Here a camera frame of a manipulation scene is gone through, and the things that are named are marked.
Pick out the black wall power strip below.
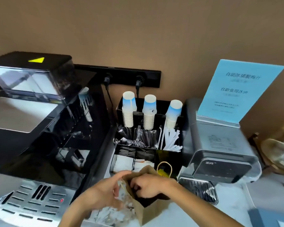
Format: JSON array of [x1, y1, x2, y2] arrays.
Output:
[[74, 64, 162, 88]]

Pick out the stack of blue-white paper cups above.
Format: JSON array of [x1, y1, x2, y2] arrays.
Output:
[[122, 91, 137, 128], [142, 94, 157, 130], [165, 99, 183, 131]]

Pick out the pile of white sugar packets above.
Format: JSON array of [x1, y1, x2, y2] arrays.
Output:
[[113, 154, 134, 174]]

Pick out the black condiment organizer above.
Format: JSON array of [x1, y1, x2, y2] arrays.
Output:
[[109, 97, 188, 180]]

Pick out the silver countertop ice maker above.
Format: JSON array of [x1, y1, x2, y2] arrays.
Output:
[[177, 98, 262, 205]]

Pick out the black plug with cable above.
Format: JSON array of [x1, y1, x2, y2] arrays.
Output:
[[103, 73, 114, 127], [135, 76, 145, 99]]

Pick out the black coffee machine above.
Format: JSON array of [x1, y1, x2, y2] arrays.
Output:
[[0, 51, 112, 227]]

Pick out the brown paper bag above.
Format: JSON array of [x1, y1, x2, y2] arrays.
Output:
[[121, 161, 178, 226]]

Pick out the crumpled clear plastic wrap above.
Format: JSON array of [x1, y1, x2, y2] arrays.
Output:
[[88, 179, 138, 226]]

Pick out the ice maker drip tray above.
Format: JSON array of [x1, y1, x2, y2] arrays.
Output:
[[177, 176, 218, 205]]

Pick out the clear glass bowl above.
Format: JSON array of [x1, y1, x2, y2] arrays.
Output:
[[260, 139, 284, 174]]

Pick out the person's right hand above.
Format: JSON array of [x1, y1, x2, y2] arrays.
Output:
[[130, 173, 179, 199]]

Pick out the bundle of wrapped black stirrers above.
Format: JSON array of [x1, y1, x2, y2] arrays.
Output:
[[113, 125, 158, 150]]

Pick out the person's left forearm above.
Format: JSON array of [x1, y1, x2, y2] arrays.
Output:
[[59, 197, 97, 227]]

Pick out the silver slotted drip tray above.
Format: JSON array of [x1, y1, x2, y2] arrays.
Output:
[[0, 172, 77, 227]]

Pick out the clear bean hopper black lid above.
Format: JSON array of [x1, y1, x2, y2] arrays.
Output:
[[0, 51, 84, 105]]

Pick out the person's left hand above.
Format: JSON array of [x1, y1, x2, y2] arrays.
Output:
[[78, 170, 133, 212]]

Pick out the bundle of white wrapped straws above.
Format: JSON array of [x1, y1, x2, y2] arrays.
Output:
[[157, 125, 183, 153]]

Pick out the person's right forearm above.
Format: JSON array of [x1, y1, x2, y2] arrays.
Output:
[[169, 183, 245, 227]]

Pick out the pile of white-orange sachets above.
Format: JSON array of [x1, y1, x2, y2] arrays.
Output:
[[133, 159, 156, 173]]

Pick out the row of dark tea packets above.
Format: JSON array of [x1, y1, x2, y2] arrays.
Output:
[[118, 146, 155, 161]]

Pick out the light blue acrylic sign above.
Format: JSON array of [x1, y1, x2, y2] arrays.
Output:
[[196, 59, 284, 128]]

